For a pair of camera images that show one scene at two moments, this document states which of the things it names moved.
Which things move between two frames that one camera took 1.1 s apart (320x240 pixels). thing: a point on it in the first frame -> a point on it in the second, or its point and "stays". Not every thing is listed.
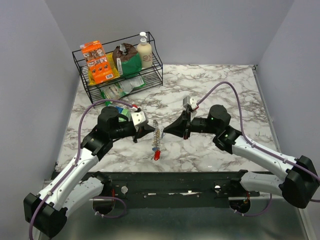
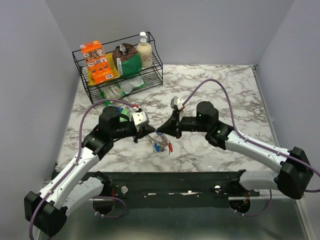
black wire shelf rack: [113, 70] stays
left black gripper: [141, 131] stays
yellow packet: [113, 68] stays
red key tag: [157, 155] -> [170, 147]
